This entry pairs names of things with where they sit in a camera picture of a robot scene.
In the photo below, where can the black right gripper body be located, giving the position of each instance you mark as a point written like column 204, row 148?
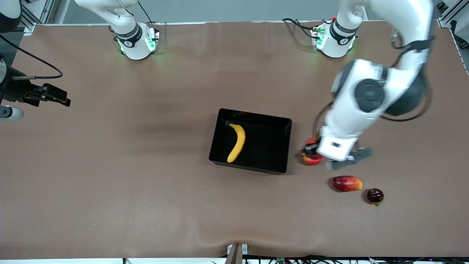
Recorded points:
column 19, row 90

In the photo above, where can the black plastic box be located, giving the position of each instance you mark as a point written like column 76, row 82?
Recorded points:
column 267, row 146

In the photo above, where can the yellow banana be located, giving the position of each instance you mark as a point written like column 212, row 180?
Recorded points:
column 240, row 141

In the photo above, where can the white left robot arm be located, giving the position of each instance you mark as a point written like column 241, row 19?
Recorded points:
column 351, row 110

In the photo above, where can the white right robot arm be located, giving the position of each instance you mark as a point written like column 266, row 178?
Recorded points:
column 133, row 40

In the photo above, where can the red yellow mango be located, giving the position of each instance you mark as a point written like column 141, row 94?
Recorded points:
column 346, row 184

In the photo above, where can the dark purple mangosteen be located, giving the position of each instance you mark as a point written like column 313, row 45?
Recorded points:
column 375, row 195

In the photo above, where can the small green circuit board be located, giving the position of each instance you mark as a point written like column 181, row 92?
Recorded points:
column 281, row 260

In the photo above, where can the brown table mat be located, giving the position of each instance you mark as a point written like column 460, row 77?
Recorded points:
column 146, row 201

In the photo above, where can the black caster wheel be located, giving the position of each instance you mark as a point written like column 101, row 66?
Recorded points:
column 440, row 5

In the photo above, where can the aluminium frame profile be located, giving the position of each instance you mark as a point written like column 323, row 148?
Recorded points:
column 449, row 16
column 27, row 16

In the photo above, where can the metal table bracket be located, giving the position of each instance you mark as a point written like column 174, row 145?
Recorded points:
column 236, row 255

